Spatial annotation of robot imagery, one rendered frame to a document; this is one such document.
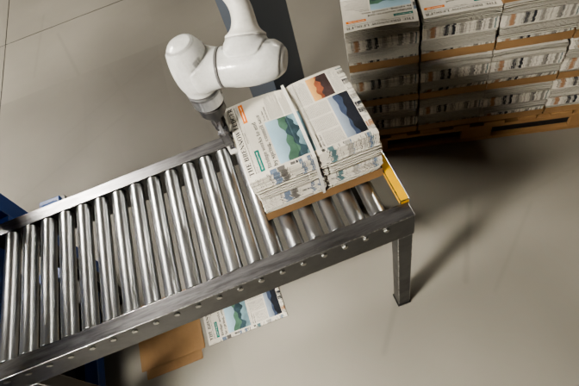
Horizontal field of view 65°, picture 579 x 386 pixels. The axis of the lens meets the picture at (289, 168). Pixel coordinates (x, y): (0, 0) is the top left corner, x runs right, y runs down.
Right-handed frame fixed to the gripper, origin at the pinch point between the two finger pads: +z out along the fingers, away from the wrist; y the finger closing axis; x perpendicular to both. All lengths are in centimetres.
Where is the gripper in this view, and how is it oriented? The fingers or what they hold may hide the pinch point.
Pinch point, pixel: (231, 145)
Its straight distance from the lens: 142.9
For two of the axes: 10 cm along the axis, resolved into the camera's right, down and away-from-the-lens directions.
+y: -3.1, -7.6, 5.8
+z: 2.0, 5.4, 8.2
